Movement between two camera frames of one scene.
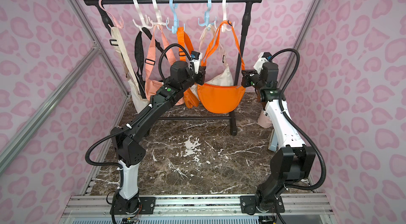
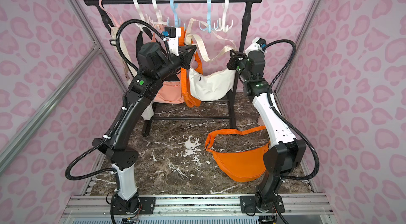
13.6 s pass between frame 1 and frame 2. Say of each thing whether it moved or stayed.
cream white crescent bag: moved
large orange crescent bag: moved
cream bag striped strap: stayed
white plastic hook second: stayed
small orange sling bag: stayed
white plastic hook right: stayed
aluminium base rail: stayed
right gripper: moved
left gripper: moved
